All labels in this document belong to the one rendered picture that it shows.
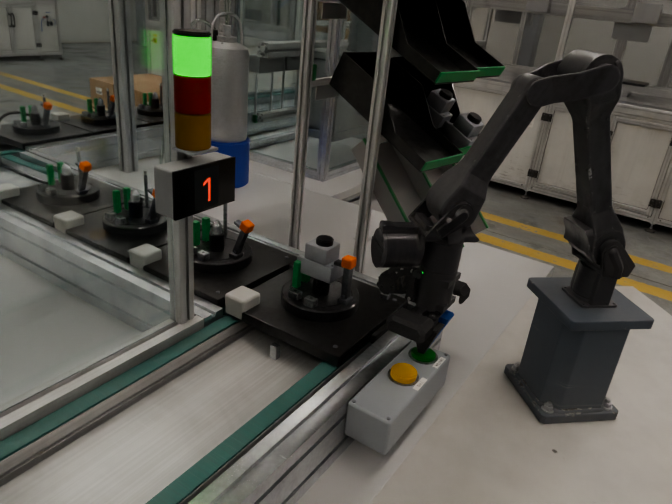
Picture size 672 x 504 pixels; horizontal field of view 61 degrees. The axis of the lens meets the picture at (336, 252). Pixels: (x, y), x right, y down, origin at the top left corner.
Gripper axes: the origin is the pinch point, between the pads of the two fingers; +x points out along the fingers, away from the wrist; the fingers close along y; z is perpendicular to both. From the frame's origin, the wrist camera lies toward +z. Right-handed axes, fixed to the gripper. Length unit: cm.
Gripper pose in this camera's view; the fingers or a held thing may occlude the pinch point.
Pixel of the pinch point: (425, 334)
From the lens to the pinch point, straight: 92.2
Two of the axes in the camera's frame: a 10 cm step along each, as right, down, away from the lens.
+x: -1.0, 9.0, 4.2
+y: -5.4, 3.0, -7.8
